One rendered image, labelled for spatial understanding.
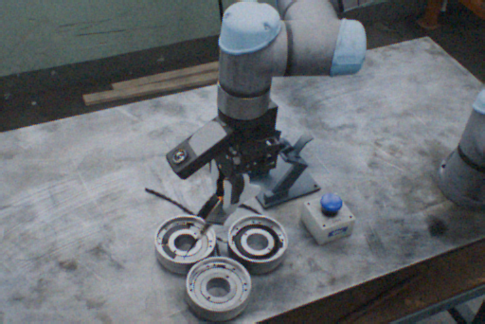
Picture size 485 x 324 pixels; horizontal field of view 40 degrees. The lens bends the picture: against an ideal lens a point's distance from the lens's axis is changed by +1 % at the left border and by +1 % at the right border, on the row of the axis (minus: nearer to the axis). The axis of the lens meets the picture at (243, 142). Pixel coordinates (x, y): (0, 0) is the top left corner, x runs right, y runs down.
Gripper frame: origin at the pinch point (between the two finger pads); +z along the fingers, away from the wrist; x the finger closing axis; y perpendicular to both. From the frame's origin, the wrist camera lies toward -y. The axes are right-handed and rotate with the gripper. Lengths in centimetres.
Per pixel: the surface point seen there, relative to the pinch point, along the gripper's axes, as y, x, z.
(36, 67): 3, 159, 81
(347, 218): 23.1, -5.4, 8.8
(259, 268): 4.2, -7.0, 11.0
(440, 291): 50, -12, 38
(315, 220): 17.7, -3.4, 8.8
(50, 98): 5, 154, 93
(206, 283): -5.3, -6.4, 10.5
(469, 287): 56, -14, 39
